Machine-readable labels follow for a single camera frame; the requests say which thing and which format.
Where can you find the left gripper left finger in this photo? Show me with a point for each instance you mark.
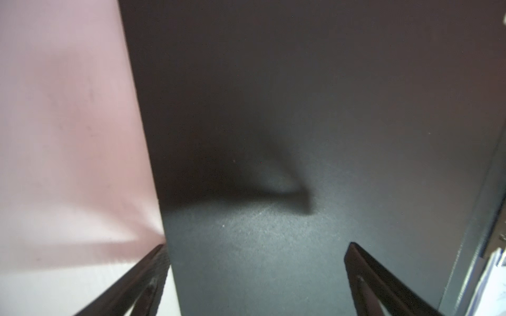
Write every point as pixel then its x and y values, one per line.
pixel 139 291

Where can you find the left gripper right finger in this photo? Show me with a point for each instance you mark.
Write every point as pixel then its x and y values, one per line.
pixel 374 288

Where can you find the white and black file folder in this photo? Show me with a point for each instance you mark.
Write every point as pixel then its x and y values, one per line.
pixel 281 131

